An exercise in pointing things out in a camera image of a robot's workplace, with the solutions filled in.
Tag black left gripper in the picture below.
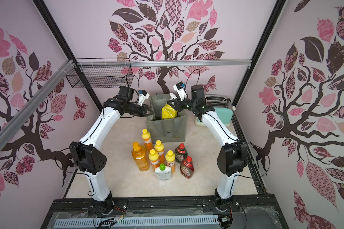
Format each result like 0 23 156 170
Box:
125 102 154 117

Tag large yellow dish soap bottle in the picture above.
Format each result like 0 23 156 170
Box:
161 104 178 120

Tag grey-green shopping bag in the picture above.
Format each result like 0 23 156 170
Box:
145 94 188 144

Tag orange pump soap bottle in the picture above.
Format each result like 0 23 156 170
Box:
132 142 150 172

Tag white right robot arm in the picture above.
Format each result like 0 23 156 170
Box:
167 98 248 210

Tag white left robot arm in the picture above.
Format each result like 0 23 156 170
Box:
69 95 149 214

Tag orange bottle yellow cap rear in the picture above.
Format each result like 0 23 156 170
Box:
141 129 153 152

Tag mint green toaster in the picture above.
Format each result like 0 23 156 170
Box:
204 94 233 127

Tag orange bottle yellow cap middle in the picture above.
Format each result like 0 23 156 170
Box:
154 140 165 164

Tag orange bottle yellow cap front-left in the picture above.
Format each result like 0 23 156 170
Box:
149 149 160 170

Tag dark green bottle red cap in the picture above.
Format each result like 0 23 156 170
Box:
174 143 189 164

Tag orange bottle yellow cap front-right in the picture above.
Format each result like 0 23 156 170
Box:
165 150 176 173

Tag white bottle green cap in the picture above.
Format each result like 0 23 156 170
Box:
154 163 172 181

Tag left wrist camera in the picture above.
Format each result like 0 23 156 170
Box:
118 85 150 106

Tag black wire basket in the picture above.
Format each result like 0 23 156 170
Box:
66 57 134 88

